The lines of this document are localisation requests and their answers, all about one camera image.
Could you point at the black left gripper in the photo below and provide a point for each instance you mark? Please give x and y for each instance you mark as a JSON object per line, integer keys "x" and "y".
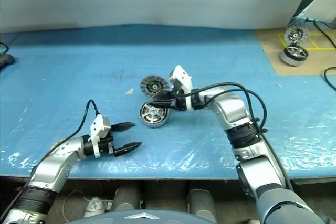
{"x": 107, "y": 146}

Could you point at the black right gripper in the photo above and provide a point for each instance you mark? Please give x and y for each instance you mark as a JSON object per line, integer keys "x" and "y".
{"x": 178, "y": 103}

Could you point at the silver spoked rotor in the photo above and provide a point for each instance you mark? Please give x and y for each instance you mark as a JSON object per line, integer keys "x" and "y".
{"x": 296, "y": 52}
{"x": 153, "y": 113}

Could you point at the silver ribbed motor lid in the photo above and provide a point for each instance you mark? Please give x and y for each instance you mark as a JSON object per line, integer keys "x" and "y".
{"x": 146, "y": 85}
{"x": 296, "y": 35}

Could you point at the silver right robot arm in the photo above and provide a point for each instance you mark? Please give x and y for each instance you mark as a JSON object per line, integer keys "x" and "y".
{"x": 231, "y": 108}

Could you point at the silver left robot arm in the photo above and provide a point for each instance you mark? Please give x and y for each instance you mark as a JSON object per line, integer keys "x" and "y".
{"x": 52, "y": 163}

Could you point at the silver motor housing copper windings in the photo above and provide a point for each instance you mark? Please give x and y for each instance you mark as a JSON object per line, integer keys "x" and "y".
{"x": 287, "y": 61}
{"x": 155, "y": 125}

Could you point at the small white scrap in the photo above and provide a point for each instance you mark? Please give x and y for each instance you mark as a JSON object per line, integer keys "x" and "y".
{"x": 129, "y": 91}

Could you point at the dark grey rounded cylinder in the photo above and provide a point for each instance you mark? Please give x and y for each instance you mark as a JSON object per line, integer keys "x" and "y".
{"x": 202, "y": 205}
{"x": 128, "y": 199}

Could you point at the white sneaker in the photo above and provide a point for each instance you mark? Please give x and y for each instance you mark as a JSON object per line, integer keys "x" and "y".
{"x": 97, "y": 207}

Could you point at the grey robot torso cover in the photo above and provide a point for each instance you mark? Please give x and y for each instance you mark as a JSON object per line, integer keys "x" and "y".
{"x": 118, "y": 218}

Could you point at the blue table cover sheet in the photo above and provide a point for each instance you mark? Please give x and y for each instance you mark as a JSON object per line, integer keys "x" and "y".
{"x": 65, "y": 77}

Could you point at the brown cardboard mat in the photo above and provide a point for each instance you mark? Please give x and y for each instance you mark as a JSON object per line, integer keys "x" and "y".
{"x": 270, "y": 51}

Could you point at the black rounded device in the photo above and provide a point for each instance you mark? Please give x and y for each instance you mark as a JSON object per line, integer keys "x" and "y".
{"x": 5, "y": 60}

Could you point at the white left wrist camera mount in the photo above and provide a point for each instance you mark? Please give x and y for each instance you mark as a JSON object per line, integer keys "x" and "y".
{"x": 98, "y": 127}

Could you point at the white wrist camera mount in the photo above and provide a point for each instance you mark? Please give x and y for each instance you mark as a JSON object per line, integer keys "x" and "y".
{"x": 98, "y": 127}
{"x": 182, "y": 74}

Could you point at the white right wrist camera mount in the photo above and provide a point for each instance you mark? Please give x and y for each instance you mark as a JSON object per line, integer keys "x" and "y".
{"x": 182, "y": 74}

